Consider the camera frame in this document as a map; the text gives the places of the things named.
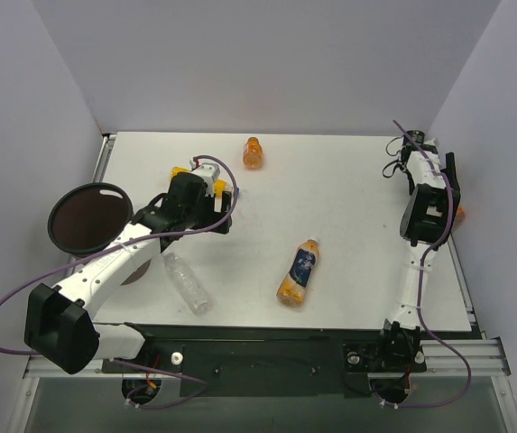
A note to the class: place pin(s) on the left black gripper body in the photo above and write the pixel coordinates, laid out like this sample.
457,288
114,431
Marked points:
224,211

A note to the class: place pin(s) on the yellow label bottle blue cap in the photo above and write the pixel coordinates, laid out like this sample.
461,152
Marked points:
222,185

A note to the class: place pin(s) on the orange bottle with red label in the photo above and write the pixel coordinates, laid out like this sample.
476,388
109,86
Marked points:
459,216

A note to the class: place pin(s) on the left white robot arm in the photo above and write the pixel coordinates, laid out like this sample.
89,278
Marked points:
60,319

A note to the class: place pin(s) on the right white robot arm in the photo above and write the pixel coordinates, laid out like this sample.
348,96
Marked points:
426,224

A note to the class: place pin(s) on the brown round bin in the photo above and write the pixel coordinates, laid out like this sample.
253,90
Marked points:
92,218

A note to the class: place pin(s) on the small orange bottle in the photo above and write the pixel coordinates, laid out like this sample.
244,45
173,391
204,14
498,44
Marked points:
253,154

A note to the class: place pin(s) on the clear empty plastic bottle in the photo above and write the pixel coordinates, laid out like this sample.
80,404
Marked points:
187,284

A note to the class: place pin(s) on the blue label tea bottle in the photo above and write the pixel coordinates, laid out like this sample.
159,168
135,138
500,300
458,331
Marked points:
293,289

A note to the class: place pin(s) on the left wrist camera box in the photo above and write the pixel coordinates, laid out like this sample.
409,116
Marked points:
209,172

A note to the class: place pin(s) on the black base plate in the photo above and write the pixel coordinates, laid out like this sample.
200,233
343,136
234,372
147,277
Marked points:
282,362

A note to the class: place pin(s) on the aluminium table edge rail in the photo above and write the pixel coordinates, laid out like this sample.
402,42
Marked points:
485,354

